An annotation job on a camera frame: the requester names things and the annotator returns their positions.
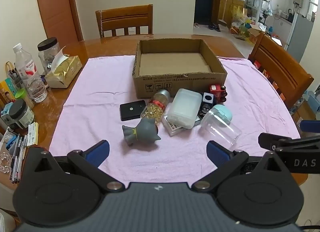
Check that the dark kettle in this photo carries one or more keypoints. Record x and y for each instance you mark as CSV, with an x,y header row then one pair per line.
x,y
290,14

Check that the clear card case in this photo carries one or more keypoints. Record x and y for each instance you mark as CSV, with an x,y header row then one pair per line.
x,y
173,131

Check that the brown wooden door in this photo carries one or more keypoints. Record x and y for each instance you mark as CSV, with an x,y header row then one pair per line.
x,y
57,9

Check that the red gift bag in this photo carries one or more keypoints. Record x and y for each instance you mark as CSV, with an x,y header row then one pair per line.
x,y
257,65

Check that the grey refrigerator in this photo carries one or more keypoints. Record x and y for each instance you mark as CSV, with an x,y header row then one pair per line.
x,y
300,36

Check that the clear water bottle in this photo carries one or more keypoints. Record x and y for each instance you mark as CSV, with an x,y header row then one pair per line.
x,y
30,76

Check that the pen holder with pens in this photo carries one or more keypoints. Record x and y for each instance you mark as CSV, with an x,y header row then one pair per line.
x,y
15,79

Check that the red toy train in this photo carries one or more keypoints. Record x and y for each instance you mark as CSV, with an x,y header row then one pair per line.
x,y
217,91

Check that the colourful carton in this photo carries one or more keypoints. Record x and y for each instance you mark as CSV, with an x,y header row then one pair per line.
x,y
6,91

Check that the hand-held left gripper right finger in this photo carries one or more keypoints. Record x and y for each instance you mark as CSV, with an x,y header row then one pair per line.
x,y
218,153

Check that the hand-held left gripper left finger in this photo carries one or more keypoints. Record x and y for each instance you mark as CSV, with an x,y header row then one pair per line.
x,y
96,153

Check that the pile of yellow bags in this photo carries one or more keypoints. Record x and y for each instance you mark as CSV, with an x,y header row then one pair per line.
x,y
241,25

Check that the kitchen counter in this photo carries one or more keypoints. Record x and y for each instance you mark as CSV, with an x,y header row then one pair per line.
x,y
280,23

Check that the bunch of ballpoint pens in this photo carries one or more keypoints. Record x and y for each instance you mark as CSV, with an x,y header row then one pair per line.
x,y
17,156

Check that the clear glass ornament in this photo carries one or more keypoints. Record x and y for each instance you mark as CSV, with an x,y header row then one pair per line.
x,y
5,163

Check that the cardboard box on floor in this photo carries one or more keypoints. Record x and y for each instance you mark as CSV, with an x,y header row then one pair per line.
x,y
255,34

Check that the white translucent plastic box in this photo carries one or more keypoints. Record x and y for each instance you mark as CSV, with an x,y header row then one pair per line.
x,y
185,108

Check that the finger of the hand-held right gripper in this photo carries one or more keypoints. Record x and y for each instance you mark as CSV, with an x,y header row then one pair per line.
x,y
273,141
311,125

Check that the black-lidded clear plastic jar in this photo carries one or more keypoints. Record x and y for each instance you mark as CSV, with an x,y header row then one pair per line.
x,y
47,44

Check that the green-capped bottle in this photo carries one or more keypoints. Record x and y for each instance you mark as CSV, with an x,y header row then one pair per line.
x,y
22,95

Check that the wooden chair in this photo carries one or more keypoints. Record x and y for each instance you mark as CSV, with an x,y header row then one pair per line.
x,y
125,13
277,59

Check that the pink towel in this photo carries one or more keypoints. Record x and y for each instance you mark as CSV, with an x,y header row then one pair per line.
x,y
100,96

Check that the black-lidded dark jar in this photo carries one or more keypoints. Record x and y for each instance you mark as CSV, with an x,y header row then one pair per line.
x,y
20,113

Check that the white paper slip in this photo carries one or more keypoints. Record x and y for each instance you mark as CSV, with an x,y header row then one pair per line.
x,y
33,134

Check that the mint green case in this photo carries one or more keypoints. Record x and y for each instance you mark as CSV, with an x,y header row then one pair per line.
x,y
225,114

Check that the cardboard box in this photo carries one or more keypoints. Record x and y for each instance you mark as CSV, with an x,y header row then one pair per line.
x,y
175,85
255,34

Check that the small black box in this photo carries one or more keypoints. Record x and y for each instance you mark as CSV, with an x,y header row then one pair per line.
x,y
132,110

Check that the gold tissue pack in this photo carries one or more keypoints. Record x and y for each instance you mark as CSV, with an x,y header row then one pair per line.
x,y
65,71

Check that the yellow capsule bottle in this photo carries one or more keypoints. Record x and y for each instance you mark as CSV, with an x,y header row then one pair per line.
x,y
156,106

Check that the pair of slippers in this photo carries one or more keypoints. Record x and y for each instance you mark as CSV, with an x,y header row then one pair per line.
x,y
215,27

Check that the wooden cabinet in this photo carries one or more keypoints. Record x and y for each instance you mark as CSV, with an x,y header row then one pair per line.
x,y
230,6

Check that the grey toy figure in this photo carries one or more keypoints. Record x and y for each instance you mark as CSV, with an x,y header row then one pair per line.
x,y
143,130

